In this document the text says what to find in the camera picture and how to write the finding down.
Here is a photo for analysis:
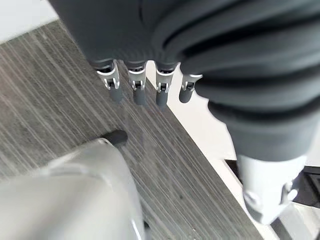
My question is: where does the silver robot leg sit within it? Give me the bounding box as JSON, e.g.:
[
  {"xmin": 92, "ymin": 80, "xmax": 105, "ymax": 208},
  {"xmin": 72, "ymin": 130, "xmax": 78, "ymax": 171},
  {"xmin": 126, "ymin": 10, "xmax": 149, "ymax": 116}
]
[{"xmin": 0, "ymin": 137, "xmax": 147, "ymax": 240}]

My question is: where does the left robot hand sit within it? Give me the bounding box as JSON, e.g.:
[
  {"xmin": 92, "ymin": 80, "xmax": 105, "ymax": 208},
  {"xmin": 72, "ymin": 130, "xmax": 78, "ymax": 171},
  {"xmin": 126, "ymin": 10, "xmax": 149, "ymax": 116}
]
[{"xmin": 46, "ymin": 0, "xmax": 320, "ymax": 225}]

